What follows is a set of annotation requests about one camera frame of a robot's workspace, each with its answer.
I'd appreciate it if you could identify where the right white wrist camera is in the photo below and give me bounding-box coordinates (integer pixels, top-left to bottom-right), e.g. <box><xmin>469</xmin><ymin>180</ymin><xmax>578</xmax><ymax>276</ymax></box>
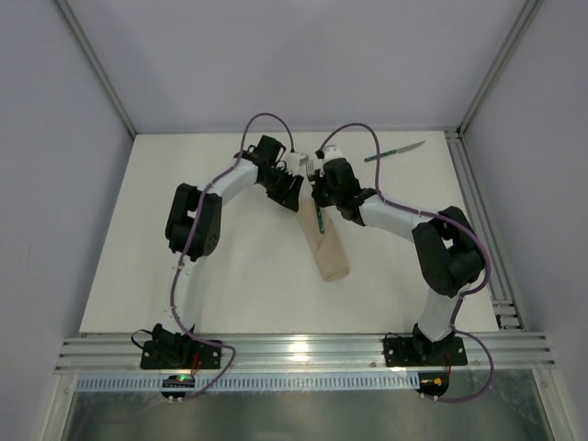
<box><xmin>315</xmin><ymin>144</ymin><xmax>345</xmax><ymax>164</ymax></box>

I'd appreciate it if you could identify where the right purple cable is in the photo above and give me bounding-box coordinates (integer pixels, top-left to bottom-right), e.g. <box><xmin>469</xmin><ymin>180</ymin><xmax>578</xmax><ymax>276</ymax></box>
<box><xmin>315</xmin><ymin>121</ymin><xmax>496</xmax><ymax>403</ymax></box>

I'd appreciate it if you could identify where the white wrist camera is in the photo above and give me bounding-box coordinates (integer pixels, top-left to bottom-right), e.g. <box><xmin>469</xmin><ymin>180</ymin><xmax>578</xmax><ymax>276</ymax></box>
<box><xmin>315</xmin><ymin>144</ymin><xmax>345</xmax><ymax>164</ymax></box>
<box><xmin>283</xmin><ymin>152</ymin><xmax>309</xmax><ymax>175</ymax></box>

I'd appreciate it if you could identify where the right aluminium frame post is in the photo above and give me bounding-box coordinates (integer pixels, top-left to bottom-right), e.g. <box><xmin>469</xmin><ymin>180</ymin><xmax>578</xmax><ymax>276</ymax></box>
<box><xmin>457</xmin><ymin>0</ymin><xmax>544</xmax><ymax>137</ymax></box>

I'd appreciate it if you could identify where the aluminium mounting rail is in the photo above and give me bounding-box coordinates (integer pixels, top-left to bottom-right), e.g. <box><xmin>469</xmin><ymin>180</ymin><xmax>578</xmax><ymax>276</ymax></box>
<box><xmin>55</xmin><ymin>332</ymin><xmax>556</xmax><ymax>374</ymax></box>

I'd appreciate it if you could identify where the beige cloth napkin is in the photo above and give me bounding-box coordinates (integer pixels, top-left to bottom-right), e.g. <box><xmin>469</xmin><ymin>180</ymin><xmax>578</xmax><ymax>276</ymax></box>
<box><xmin>297</xmin><ymin>199</ymin><xmax>350</xmax><ymax>282</ymax></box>

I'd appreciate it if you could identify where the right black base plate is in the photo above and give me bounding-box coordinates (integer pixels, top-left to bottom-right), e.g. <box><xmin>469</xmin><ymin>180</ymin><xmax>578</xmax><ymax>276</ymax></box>
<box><xmin>382</xmin><ymin>334</ymin><xmax>468</xmax><ymax>368</ymax></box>

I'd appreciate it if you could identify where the slotted grey cable duct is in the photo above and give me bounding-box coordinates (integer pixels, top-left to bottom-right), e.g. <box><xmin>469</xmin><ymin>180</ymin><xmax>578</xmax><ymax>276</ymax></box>
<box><xmin>74</xmin><ymin>370</ymin><xmax>418</xmax><ymax>392</ymax></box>

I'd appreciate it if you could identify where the left aluminium frame post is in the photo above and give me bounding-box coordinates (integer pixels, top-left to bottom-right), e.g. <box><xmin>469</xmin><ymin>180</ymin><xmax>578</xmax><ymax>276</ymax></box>
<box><xmin>51</xmin><ymin>0</ymin><xmax>138</xmax><ymax>140</ymax></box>

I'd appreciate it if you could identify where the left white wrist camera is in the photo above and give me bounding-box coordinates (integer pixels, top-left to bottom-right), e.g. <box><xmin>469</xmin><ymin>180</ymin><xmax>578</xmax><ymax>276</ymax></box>
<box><xmin>283</xmin><ymin>152</ymin><xmax>309</xmax><ymax>175</ymax></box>

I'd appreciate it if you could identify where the black controller board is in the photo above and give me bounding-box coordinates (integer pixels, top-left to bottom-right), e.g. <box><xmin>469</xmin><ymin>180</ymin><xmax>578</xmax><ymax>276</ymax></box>
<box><xmin>416</xmin><ymin>371</ymin><xmax>449</xmax><ymax>400</ymax></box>
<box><xmin>160</xmin><ymin>374</ymin><xmax>196</xmax><ymax>402</ymax></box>

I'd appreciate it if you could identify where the right black controller board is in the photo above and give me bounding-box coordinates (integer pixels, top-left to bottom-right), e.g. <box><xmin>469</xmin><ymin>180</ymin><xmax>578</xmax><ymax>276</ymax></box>
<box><xmin>416</xmin><ymin>371</ymin><xmax>449</xmax><ymax>400</ymax></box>

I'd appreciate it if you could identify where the right side aluminium rail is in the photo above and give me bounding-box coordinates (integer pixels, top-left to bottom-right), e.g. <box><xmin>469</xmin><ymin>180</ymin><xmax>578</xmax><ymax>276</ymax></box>
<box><xmin>445</xmin><ymin>129</ymin><xmax>526</xmax><ymax>332</ymax></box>

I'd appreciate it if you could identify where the green handled fork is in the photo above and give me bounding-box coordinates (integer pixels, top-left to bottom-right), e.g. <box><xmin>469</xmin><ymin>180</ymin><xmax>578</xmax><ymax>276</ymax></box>
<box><xmin>305</xmin><ymin>159</ymin><xmax>325</xmax><ymax>234</ymax></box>

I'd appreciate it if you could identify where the aluminium frame post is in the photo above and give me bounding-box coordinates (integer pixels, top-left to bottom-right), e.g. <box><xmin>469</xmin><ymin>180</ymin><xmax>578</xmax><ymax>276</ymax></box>
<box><xmin>457</xmin><ymin>0</ymin><xmax>544</xmax><ymax>137</ymax></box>
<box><xmin>51</xmin><ymin>0</ymin><xmax>138</xmax><ymax>140</ymax></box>

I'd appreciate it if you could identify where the left black controller board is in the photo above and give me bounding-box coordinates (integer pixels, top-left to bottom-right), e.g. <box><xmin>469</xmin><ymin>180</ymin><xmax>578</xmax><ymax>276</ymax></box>
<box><xmin>160</xmin><ymin>374</ymin><xmax>196</xmax><ymax>402</ymax></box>

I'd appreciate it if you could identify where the green handled knife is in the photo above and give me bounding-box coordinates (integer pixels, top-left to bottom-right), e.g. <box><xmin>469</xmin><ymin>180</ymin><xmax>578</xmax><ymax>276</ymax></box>
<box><xmin>363</xmin><ymin>141</ymin><xmax>426</xmax><ymax>163</ymax></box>

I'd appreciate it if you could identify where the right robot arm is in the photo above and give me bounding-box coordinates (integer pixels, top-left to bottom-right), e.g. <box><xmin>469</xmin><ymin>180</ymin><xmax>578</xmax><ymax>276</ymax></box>
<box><xmin>306</xmin><ymin>157</ymin><xmax>486</xmax><ymax>368</ymax></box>

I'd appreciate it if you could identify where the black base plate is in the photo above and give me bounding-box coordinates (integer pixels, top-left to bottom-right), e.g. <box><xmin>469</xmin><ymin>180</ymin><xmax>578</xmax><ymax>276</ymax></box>
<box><xmin>382</xmin><ymin>334</ymin><xmax>468</xmax><ymax>368</ymax></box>
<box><xmin>130</xmin><ymin>323</ymin><xmax>221</xmax><ymax>370</ymax></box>

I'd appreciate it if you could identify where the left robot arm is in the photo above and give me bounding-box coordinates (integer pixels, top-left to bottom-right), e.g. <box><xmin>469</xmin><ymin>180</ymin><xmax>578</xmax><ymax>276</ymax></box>
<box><xmin>164</xmin><ymin>135</ymin><xmax>303</xmax><ymax>324</ymax></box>

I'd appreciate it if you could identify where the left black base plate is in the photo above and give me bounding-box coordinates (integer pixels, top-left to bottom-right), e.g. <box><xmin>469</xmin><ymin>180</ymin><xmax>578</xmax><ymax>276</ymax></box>
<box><xmin>130</xmin><ymin>323</ymin><xmax>221</xmax><ymax>370</ymax></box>

